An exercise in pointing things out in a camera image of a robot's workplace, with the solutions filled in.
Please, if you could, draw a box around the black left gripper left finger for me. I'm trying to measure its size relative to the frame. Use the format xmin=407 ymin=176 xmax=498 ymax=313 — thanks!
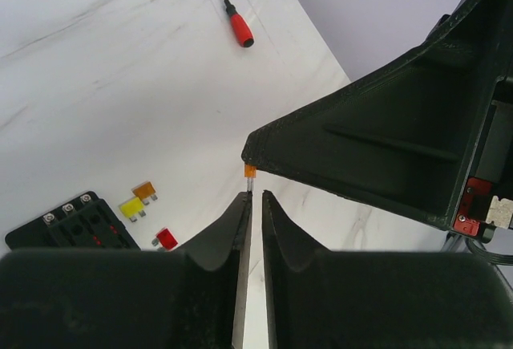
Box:
xmin=1 ymin=192 xmax=252 ymax=348

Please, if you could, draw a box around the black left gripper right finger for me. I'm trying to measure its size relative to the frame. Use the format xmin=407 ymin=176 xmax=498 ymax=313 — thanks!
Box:
xmin=262 ymin=191 xmax=512 ymax=348

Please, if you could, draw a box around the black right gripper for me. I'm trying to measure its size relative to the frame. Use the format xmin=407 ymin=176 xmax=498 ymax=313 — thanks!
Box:
xmin=242 ymin=0 xmax=512 ymax=242

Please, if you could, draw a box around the orange blade fuse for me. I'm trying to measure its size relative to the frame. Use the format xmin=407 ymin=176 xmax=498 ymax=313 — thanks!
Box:
xmin=244 ymin=164 xmax=257 ymax=193
xmin=131 ymin=181 xmax=158 ymax=205

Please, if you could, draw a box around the red blade fuse near box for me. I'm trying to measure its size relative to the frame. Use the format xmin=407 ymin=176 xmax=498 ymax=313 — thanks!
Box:
xmin=151 ymin=228 xmax=179 ymax=251

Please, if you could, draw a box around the orange blade fuse by yellow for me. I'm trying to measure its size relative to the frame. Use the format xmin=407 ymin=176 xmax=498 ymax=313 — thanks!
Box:
xmin=131 ymin=181 xmax=158 ymax=205

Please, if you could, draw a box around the black fuse box base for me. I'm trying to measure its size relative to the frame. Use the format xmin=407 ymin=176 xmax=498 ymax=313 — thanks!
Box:
xmin=5 ymin=191 xmax=139 ymax=250

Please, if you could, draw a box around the red black screwdriver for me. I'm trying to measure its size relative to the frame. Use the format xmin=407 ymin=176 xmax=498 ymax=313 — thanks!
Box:
xmin=223 ymin=0 xmax=254 ymax=48

